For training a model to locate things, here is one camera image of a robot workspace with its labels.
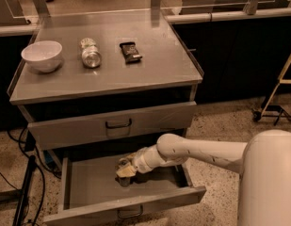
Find black floor cables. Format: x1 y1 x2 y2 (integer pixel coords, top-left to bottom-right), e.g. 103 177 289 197
0 127 62 226

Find white ceramic bowl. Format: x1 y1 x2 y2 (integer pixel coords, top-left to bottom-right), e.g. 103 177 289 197
21 40 63 73

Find redbull can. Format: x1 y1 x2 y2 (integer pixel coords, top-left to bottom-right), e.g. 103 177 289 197
117 159 132 187

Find black lower drawer handle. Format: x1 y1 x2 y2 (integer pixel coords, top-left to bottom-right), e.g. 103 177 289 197
117 204 143 219

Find black upper drawer handle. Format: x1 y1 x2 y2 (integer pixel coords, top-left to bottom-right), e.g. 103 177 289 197
105 119 132 129

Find grey drawer cabinet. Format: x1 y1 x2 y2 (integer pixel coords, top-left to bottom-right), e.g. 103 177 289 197
7 8 207 226

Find black snack packet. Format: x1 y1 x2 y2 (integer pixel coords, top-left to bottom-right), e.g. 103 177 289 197
120 41 142 64

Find white horizontal rail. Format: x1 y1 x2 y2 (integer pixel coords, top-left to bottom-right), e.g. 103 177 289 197
0 8 291 37

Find open lower grey drawer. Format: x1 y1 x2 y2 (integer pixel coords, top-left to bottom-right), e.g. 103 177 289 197
42 138 207 226

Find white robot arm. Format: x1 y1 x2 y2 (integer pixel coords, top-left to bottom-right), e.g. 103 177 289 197
116 130 291 226

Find black floor bar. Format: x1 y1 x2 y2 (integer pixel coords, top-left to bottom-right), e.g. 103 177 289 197
12 155 36 226

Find closed upper grey drawer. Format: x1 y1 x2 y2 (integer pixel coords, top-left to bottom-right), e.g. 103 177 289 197
28 102 196 150

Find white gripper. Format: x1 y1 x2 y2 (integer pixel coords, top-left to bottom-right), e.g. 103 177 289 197
116 145 166 178

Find black drawer handle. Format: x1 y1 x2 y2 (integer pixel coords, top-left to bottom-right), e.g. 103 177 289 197
105 119 132 129
117 204 143 219

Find yellow wheeled cart frame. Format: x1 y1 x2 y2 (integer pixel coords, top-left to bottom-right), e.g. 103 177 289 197
251 44 291 126

